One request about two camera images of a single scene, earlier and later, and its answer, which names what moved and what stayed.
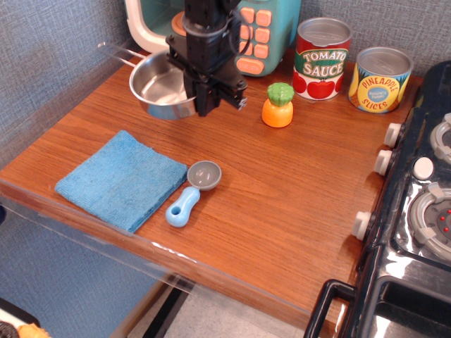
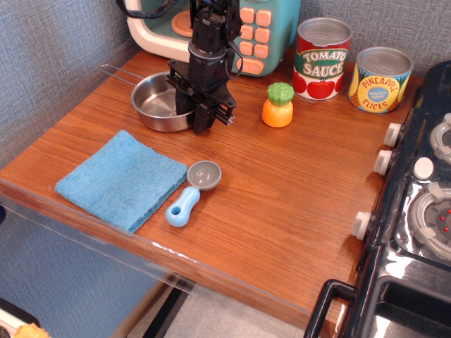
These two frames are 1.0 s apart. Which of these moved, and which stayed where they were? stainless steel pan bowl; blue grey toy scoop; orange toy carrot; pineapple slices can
Moved: stainless steel pan bowl
Stayed: blue grey toy scoop; pineapple slices can; orange toy carrot
